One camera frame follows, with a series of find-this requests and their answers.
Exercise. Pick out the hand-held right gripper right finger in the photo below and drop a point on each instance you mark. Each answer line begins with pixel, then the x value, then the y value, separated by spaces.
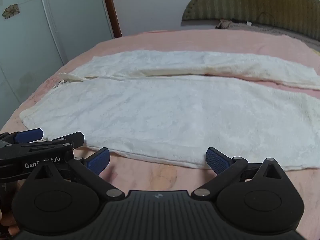
pixel 217 160

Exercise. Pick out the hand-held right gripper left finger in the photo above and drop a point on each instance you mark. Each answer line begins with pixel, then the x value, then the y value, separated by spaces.
pixel 98 160

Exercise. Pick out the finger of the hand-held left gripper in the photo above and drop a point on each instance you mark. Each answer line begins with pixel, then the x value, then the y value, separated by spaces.
pixel 28 135
pixel 72 138

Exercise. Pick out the white fluffy towel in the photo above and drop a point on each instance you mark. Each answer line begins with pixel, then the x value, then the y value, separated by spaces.
pixel 180 120

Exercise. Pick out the person's left hand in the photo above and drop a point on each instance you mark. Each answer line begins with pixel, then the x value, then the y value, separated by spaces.
pixel 7 226

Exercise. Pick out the pink bed sheet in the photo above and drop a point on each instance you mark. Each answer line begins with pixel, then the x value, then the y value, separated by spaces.
pixel 155 38

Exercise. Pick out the olive green padded headboard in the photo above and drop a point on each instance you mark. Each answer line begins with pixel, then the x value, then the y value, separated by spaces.
pixel 250 2

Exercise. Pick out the brown wooden wardrobe frame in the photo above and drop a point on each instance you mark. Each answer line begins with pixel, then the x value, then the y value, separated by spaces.
pixel 112 7

